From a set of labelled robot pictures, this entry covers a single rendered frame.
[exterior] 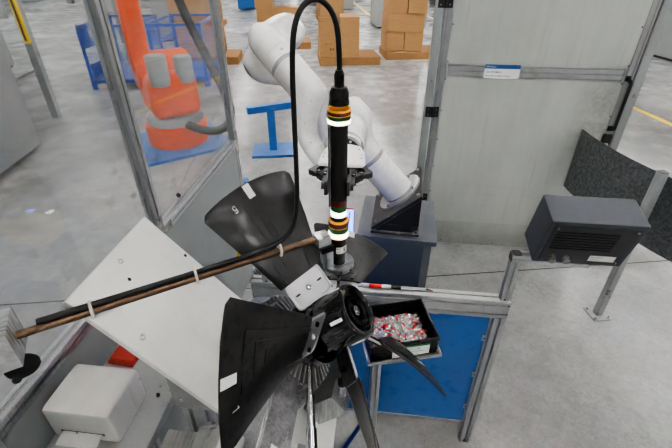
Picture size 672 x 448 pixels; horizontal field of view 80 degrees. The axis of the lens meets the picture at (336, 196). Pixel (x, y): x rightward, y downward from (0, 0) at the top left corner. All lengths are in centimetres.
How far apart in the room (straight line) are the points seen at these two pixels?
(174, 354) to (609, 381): 222
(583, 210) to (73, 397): 141
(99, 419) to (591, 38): 271
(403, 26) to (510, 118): 643
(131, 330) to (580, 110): 261
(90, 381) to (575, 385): 215
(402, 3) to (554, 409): 772
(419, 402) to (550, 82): 190
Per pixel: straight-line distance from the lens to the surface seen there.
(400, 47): 905
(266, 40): 113
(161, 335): 90
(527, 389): 243
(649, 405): 266
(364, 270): 104
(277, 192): 90
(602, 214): 136
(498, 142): 280
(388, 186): 156
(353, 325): 84
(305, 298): 89
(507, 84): 268
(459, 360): 175
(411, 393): 191
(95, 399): 120
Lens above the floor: 186
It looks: 31 degrees down
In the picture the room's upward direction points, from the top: straight up
